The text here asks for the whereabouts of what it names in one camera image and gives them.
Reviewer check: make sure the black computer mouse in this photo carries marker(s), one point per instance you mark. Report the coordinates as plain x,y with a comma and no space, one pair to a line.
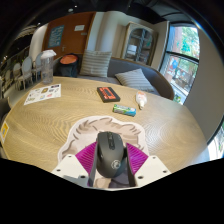
111,155

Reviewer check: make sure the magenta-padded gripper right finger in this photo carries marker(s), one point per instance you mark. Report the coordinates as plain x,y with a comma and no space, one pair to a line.
153,169

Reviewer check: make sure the green pack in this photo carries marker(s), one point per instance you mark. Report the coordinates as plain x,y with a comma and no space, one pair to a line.
124,110

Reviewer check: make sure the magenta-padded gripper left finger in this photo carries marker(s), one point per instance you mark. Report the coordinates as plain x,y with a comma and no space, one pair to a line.
68,168

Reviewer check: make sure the upright striped cushion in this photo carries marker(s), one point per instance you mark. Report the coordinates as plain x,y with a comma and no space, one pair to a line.
95,63

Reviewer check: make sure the brown wooden door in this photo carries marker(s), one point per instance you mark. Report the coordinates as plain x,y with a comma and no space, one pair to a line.
71,41

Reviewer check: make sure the white sticker sheet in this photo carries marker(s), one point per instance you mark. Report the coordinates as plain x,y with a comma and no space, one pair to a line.
42,94

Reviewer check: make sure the clear shaker bottle white lid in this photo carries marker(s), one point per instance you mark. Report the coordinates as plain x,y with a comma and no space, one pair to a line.
47,70

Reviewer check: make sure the group of white chairs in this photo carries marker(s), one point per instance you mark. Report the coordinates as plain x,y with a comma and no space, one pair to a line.
25,71

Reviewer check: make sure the flat-lying striped cushion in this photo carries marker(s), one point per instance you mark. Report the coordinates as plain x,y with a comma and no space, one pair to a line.
135,80

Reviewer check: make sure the yellow sticker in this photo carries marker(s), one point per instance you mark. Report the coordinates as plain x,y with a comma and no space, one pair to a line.
4,131

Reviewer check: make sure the arched wooden shelf cabinet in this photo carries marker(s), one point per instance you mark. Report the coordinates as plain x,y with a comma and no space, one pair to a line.
140,43

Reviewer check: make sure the grey curved sofa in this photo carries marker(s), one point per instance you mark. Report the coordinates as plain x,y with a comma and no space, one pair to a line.
123,65

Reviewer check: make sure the white tube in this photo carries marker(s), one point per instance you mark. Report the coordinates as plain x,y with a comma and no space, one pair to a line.
141,99

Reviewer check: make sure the white door sign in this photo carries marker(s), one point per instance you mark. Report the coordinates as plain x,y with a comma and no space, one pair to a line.
79,27

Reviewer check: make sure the black and red box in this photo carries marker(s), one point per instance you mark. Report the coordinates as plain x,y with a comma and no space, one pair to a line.
108,94

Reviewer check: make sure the cat-shaped mouse pad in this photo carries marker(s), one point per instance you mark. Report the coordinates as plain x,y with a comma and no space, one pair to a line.
83,133

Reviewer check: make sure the blue poster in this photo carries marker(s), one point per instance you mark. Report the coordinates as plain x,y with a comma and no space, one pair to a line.
56,36

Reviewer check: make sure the large glass window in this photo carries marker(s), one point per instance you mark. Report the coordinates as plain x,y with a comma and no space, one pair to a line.
181,63

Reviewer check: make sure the grey tufted chair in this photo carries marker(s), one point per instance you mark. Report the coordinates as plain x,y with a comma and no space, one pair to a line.
3,106

